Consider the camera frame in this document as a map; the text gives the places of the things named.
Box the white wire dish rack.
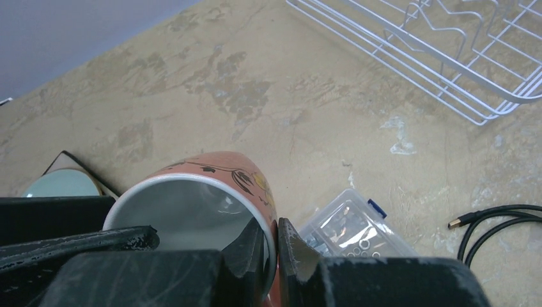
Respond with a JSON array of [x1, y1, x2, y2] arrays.
[[290, 0, 541, 126]]

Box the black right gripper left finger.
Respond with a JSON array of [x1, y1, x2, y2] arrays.
[[1, 219, 266, 306]]

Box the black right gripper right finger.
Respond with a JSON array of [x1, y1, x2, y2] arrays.
[[277, 218, 491, 306]]

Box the square white floral plate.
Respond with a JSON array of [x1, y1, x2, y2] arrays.
[[42, 150, 121, 200]]

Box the clear plastic screw box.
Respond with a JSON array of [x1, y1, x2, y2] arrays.
[[298, 189, 419, 258]]

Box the black usb cable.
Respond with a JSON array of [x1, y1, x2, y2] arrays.
[[447, 204, 542, 269]]

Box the pink floral mug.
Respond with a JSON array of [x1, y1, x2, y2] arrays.
[[103, 151, 281, 306]]

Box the light blue flower plate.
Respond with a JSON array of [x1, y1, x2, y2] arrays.
[[22, 169, 101, 198]]

